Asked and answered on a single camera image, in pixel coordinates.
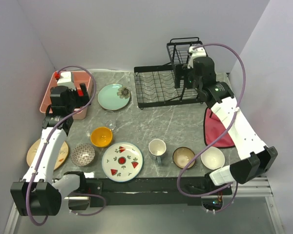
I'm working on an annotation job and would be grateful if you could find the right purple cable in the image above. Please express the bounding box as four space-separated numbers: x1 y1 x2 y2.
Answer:
176 42 247 213

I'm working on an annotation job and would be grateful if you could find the mint green flower plate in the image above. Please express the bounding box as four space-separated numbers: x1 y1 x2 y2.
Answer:
97 83 131 111

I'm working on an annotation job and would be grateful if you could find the pink red cloth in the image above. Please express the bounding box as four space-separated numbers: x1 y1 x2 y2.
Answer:
203 108 235 149

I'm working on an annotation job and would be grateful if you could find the white bowl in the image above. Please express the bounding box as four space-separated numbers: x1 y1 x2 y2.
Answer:
200 147 225 170

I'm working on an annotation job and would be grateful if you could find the pink compartment organizer tray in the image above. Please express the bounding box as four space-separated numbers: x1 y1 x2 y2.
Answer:
39 70 93 120

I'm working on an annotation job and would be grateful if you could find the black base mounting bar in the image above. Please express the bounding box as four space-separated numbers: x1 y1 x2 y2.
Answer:
63 176 234 207

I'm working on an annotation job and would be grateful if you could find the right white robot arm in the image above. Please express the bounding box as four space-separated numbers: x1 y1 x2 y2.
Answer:
188 57 278 194

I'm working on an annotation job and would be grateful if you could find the patterned purple bowl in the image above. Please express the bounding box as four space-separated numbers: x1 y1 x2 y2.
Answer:
70 143 95 167

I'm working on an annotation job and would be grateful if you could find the white grey mug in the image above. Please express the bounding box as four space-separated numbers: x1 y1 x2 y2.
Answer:
148 139 167 165

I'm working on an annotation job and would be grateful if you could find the brown glazed bowl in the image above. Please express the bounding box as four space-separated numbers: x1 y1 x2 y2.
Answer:
172 147 195 169

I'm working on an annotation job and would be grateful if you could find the beige bird plate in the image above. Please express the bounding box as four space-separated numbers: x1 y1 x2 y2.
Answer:
26 138 69 171

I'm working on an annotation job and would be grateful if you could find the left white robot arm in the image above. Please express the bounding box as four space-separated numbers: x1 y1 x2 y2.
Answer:
10 83 90 216

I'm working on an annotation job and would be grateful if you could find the black wire dish rack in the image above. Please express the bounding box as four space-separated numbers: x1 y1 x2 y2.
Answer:
134 37 202 109

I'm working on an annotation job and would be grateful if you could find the orange bowl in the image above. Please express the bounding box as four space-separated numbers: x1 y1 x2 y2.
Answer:
90 127 113 148

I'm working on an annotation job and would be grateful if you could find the aluminium rail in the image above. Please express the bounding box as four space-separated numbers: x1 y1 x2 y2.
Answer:
236 177 273 197

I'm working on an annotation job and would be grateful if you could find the clear faceted drinking glass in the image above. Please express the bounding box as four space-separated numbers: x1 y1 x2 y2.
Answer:
103 110 117 131

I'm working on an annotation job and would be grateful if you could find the watermelon pattern plate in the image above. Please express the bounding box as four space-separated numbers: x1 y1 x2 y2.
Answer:
102 142 144 182

